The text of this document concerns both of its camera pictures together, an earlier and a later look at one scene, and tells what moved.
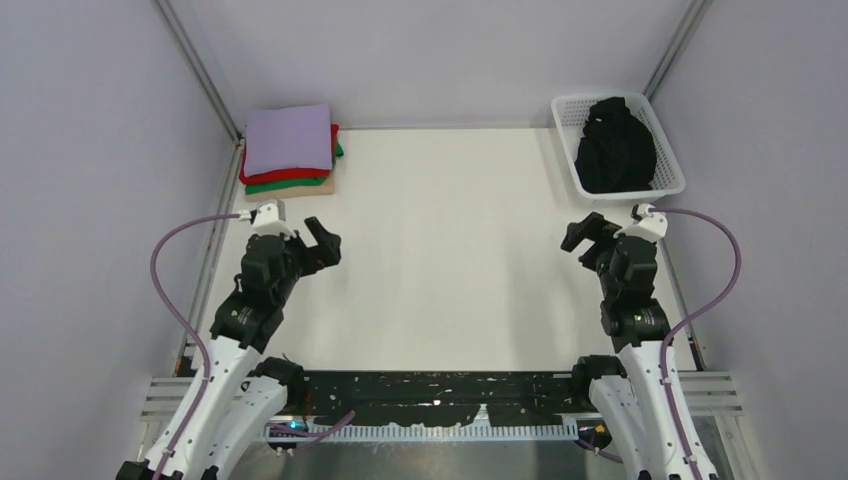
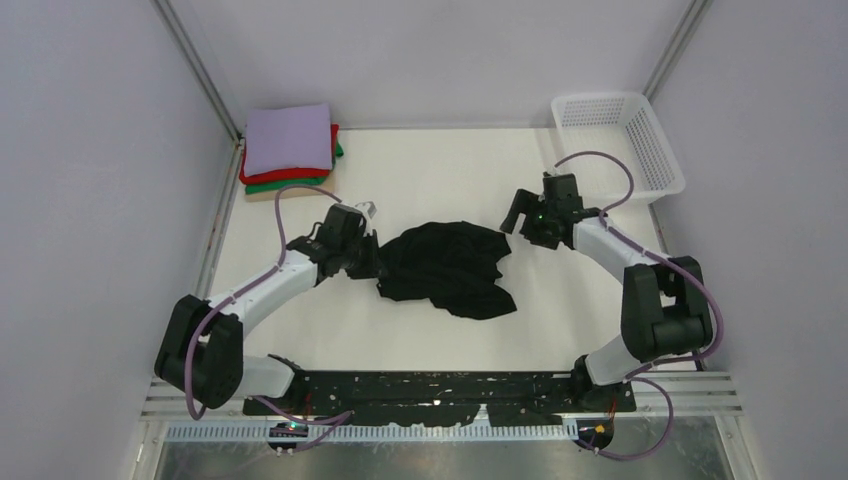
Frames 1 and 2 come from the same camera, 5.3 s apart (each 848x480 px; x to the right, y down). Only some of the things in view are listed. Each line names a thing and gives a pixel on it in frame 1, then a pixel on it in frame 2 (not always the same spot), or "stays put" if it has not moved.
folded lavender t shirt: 288,138 stays put
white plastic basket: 615,147 stays put
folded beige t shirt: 325,188 stays put
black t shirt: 618,150 -> 452,263
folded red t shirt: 289,174 stays put
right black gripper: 594,245 -> 526,216
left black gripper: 312,249 -> 369,256
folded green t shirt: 250,189 stays put
